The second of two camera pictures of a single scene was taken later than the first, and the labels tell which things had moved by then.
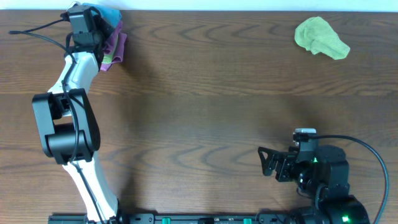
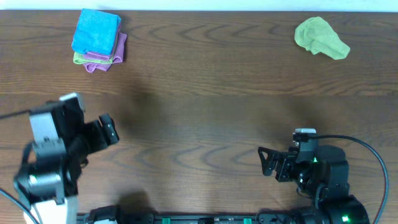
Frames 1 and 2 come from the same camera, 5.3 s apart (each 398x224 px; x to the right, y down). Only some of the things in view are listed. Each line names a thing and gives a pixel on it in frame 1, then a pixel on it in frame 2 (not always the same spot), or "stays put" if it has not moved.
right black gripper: (286, 159) stays put
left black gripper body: (101, 33) -> (89, 139)
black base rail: (173, 218) stays put
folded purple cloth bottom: (119, 52) stays put
